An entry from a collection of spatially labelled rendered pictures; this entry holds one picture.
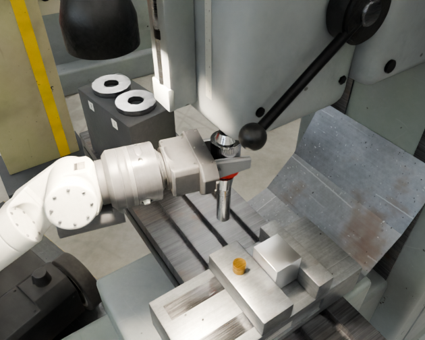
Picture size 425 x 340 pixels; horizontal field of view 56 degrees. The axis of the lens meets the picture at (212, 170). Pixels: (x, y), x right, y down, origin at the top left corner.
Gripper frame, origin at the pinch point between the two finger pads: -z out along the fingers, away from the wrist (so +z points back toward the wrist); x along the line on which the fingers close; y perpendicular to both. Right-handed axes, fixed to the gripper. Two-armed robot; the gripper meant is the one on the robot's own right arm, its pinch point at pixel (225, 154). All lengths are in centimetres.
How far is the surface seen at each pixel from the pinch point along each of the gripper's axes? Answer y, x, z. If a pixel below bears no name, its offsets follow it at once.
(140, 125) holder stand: 9.6, 26.1, 8.9
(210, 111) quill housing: -13.2, -6.8, 4.8
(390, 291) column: 50, -8, -43
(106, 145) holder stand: 20.7, 36.4, 16.3
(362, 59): -16.9, -7.2, -14.9
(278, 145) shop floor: 121, 135, -93
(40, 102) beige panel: 79, 166, 43
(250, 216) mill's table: 27.5, 9.2, -10.4
